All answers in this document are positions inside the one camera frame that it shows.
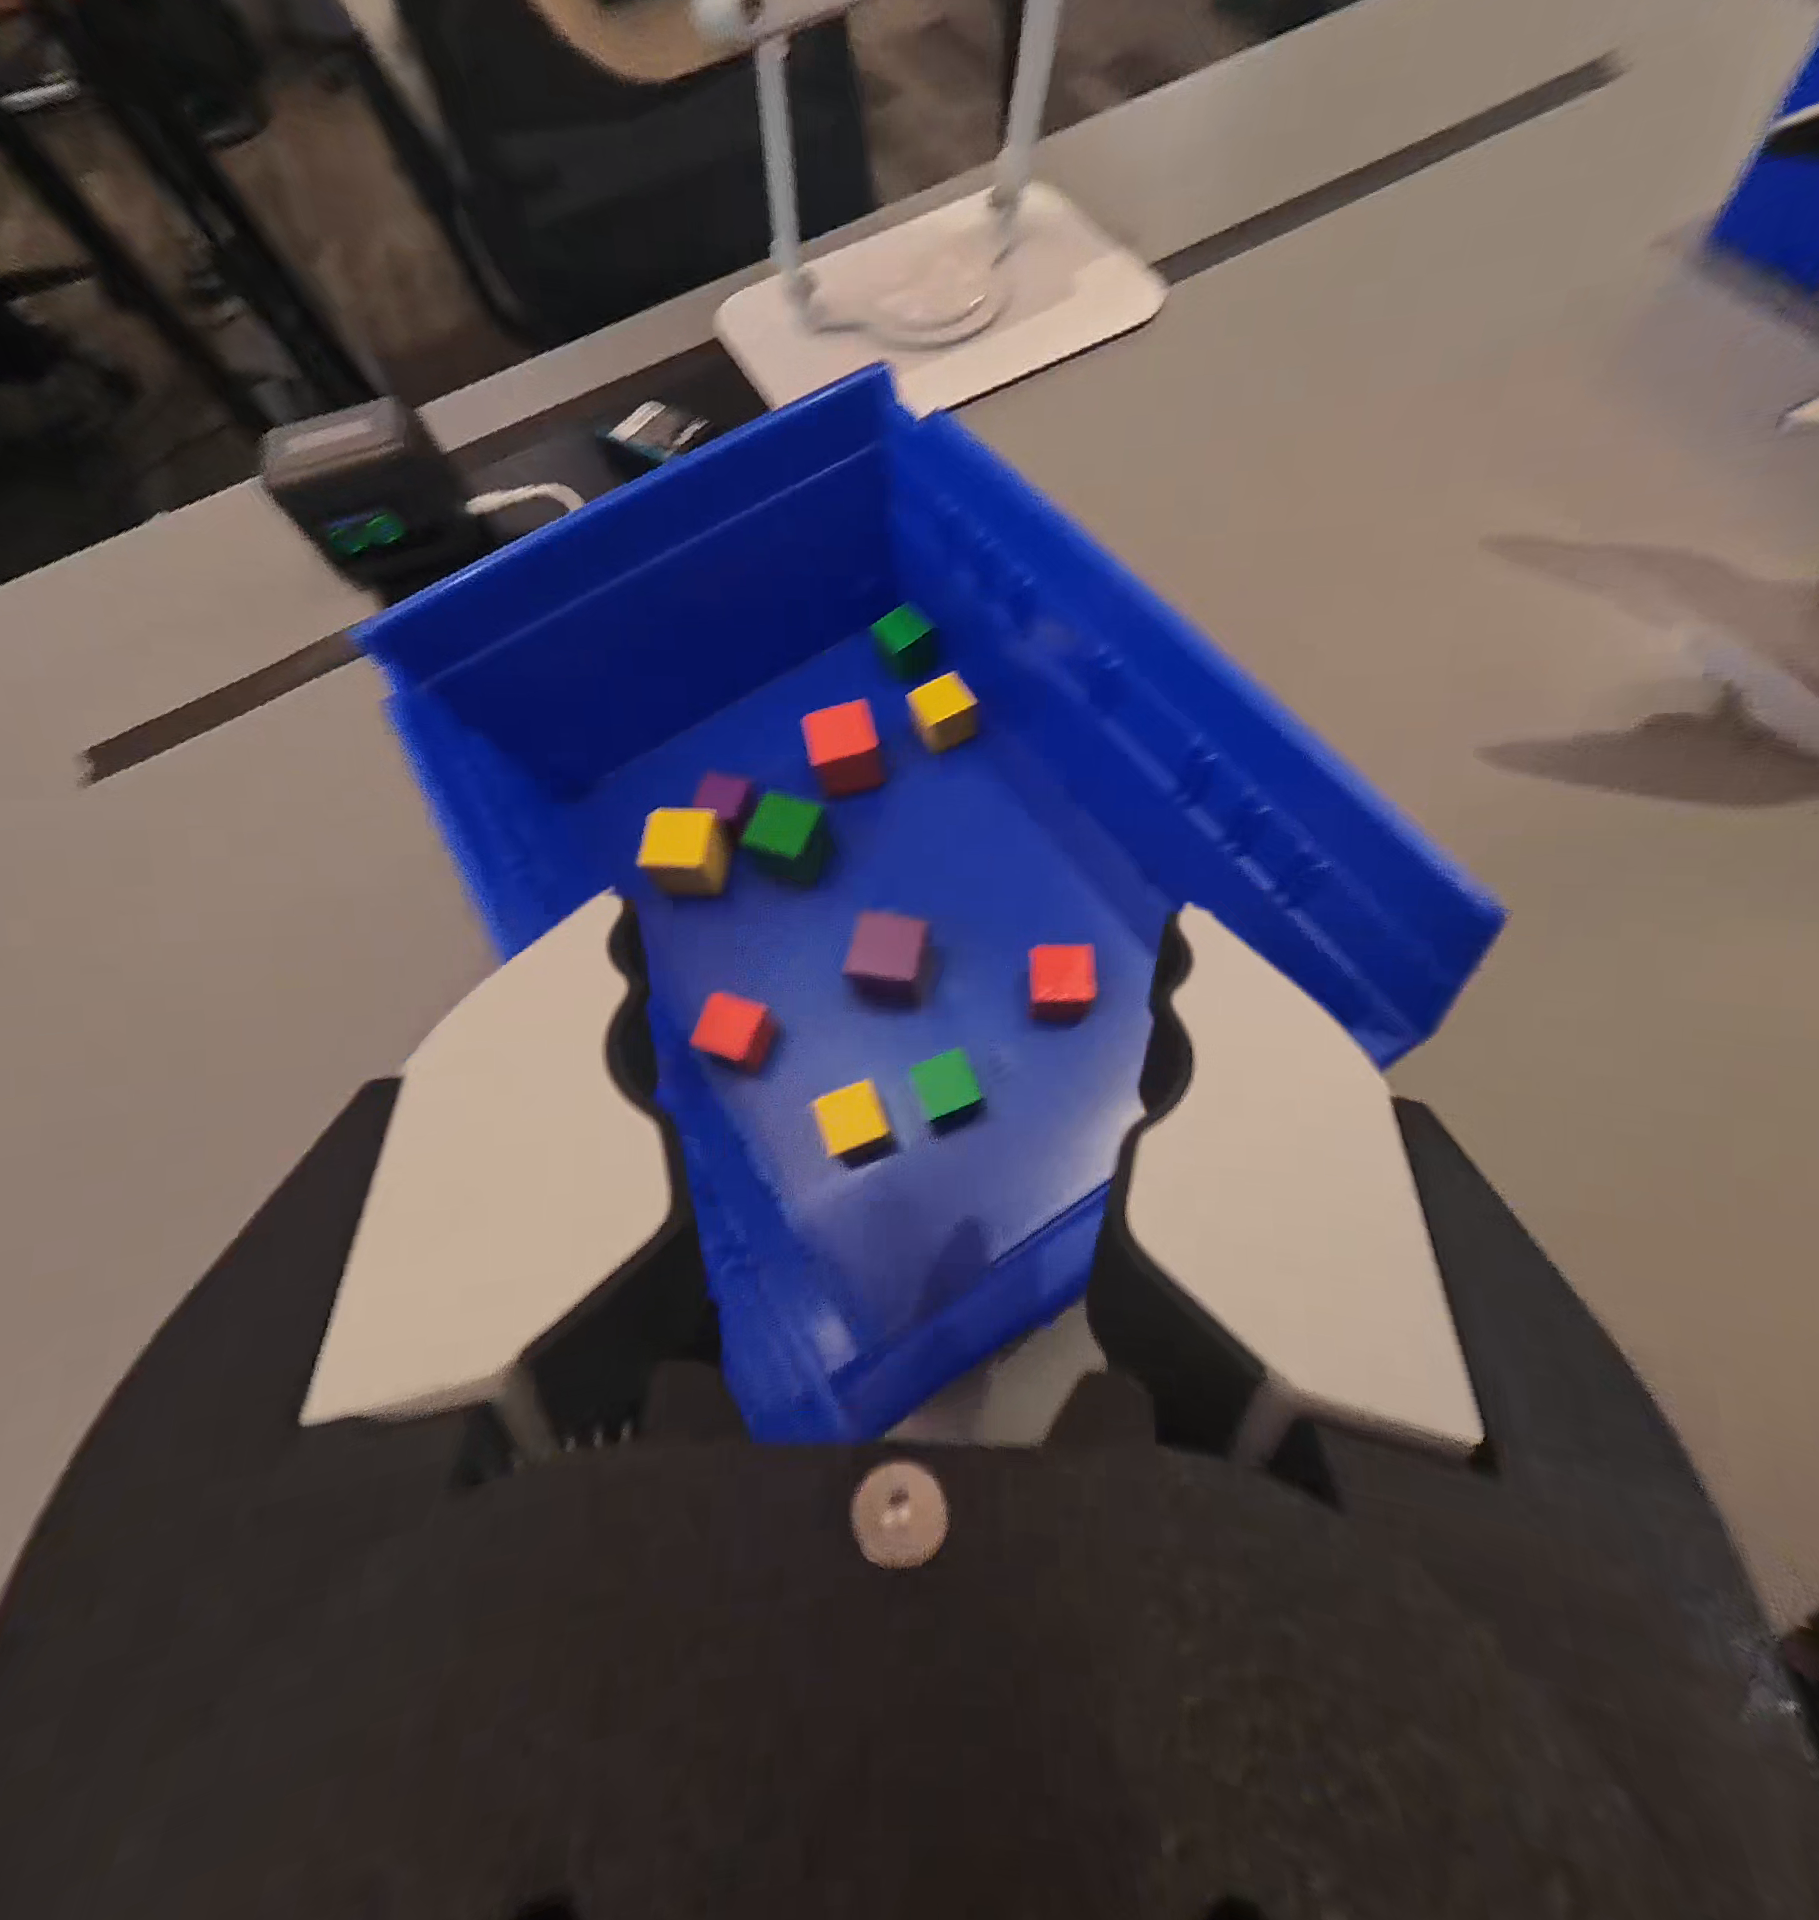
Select blue plastic bin with cubes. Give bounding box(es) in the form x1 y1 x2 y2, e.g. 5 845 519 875
349 360 1508 1444

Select small black device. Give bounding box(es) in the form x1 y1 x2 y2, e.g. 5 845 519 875
593 399 718 481

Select black metal frame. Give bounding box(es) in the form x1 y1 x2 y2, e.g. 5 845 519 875
0 0 389 437

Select black device with green light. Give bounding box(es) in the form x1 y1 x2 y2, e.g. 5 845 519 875
259 396 479 590

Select white desk stand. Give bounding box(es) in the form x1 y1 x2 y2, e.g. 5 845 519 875
715 0 1168 415

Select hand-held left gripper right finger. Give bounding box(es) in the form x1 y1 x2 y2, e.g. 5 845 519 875
1090 899 1496 1480

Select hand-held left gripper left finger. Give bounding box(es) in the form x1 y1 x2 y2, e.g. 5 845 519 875
298 889 693 1463

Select dark chair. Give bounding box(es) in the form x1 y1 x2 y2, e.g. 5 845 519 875
397 0 873 350

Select clear round glass dish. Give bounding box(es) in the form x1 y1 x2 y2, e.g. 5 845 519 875
846 196 1008 350

